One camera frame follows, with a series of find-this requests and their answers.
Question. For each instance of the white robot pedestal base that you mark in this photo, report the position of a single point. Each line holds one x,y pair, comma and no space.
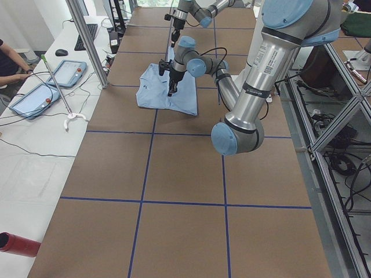
267,59

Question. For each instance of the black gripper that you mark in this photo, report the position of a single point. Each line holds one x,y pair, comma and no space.
177,25
175,76

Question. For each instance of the black computer mouse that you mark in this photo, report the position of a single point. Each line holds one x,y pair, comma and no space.
61,52

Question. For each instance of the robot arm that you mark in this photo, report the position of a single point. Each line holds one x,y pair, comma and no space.
287,25
203,16

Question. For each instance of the black power adapter box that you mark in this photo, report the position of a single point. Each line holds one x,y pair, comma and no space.
114,41

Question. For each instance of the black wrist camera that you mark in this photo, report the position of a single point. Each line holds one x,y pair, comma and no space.
164,66
167,17

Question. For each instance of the blue teach pendant far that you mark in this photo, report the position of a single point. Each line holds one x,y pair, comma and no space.
69,72

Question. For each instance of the red cylinder bottle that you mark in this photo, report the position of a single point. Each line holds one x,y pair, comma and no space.
14,244

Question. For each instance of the blue teach pendant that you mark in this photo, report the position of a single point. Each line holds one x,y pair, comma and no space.
35,102
69,72

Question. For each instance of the reacher grabber stick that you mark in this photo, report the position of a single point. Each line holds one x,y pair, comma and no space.
71,115

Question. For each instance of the blue teach pendant near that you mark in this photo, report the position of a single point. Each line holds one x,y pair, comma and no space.
35,102

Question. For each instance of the aluminium frame post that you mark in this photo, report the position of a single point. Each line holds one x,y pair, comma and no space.
82,29

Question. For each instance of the seated person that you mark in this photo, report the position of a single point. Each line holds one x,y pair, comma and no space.
13,68

